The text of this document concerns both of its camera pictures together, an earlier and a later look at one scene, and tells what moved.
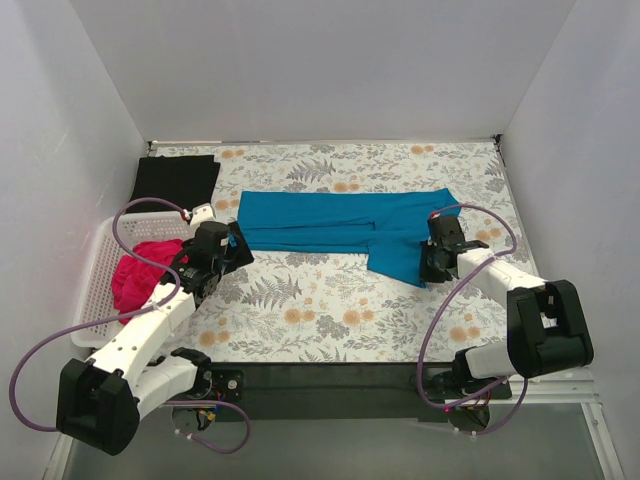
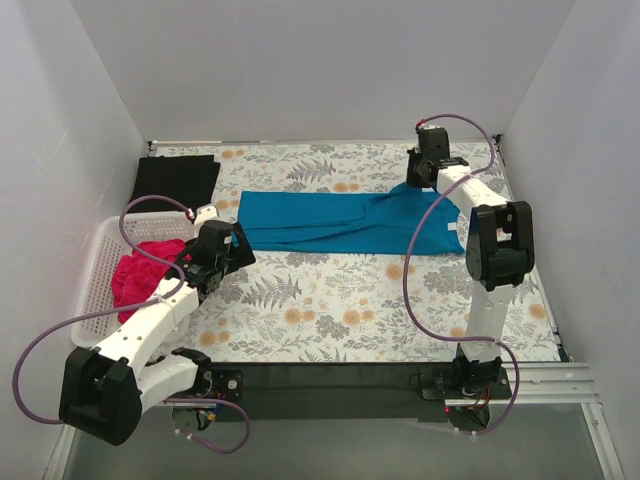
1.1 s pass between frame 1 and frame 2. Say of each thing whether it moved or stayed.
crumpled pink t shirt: stayed
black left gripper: stayed
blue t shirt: moved
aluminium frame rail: stayed
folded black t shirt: stayed
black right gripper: moved
